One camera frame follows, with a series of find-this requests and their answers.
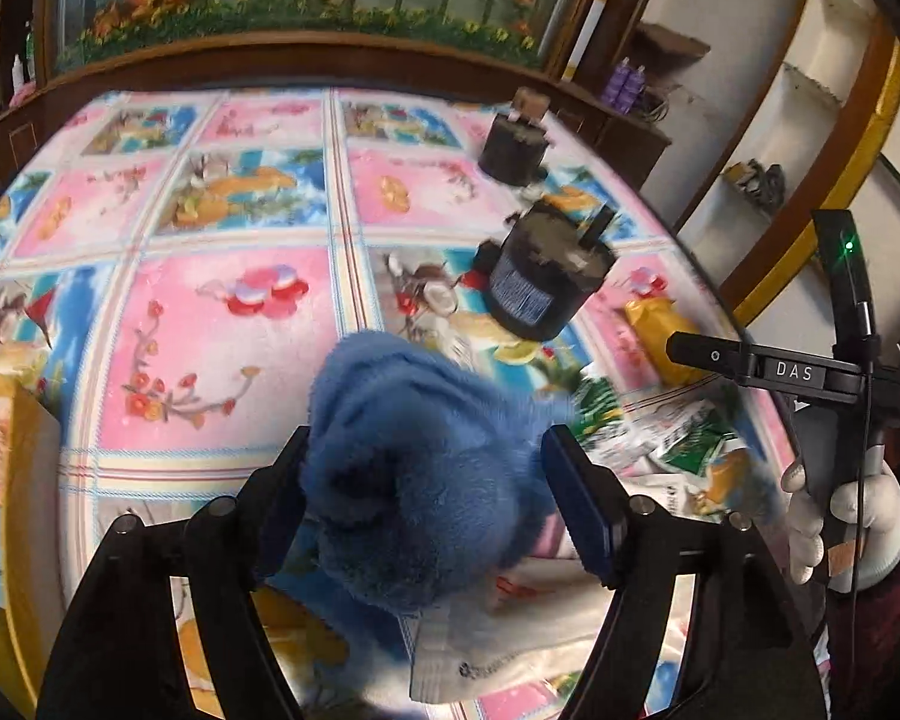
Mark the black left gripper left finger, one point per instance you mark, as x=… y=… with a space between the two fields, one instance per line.
x=117 y=653

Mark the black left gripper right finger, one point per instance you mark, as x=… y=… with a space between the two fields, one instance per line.
x=745 y=653

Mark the green white medicine sachet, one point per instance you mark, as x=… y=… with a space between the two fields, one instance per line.
x=679 y=435

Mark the yellow snack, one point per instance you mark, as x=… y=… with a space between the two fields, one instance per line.
x=654 y=320

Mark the long white wipes pack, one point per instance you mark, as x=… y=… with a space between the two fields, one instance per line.
x=535 y=621

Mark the blue fluffy towel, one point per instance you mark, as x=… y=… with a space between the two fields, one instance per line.
x=421 y=479

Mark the maroon sleeved right forearm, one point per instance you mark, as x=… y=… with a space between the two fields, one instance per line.
x=872 y=688

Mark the white gloved right hand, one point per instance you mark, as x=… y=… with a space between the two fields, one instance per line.
x=880 y=525

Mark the black cylindrical motor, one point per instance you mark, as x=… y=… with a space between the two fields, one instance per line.
x=547 y=267

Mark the purple bottles pair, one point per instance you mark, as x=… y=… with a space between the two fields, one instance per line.
x=624 y=86

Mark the colourful patterned tablecloth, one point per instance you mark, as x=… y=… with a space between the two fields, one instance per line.
x=175 y=268

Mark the black motor with cork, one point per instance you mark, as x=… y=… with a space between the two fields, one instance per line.
x=514 y=148

